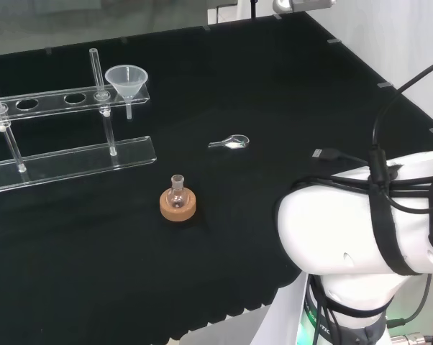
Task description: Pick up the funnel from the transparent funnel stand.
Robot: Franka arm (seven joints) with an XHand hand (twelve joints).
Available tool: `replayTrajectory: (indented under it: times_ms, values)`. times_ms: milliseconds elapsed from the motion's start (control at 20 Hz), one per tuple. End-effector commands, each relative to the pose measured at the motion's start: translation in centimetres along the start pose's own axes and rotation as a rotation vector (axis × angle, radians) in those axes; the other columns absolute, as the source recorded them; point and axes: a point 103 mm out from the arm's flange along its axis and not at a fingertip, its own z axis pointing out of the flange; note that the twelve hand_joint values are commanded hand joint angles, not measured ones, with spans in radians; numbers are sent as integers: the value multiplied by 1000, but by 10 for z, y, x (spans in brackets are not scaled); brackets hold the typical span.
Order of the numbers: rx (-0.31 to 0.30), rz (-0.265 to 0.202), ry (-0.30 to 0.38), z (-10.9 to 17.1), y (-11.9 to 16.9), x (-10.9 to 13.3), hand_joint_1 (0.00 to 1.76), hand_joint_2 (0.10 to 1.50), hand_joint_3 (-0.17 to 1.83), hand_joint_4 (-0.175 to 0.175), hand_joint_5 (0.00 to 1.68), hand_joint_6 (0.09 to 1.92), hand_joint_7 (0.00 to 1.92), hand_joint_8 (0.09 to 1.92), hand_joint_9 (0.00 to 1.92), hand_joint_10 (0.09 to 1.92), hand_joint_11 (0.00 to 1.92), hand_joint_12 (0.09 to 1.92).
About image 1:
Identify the translucent plastic funnel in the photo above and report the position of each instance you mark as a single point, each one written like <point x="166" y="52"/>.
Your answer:
<point x="126" y="81"/>

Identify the clear acrylic funnel stand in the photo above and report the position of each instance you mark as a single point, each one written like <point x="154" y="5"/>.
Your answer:
<point x="69" y="158"/>

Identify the small round-bottom glass flask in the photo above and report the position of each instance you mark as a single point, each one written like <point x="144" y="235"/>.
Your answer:
<point x="176" y="196"/>

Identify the black bench cloth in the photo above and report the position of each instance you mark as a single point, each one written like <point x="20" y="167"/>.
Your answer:
<point x="166" y="143"/>

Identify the grey metal clamp fixture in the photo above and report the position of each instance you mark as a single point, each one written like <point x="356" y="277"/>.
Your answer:
<point x="303" y="4"/>

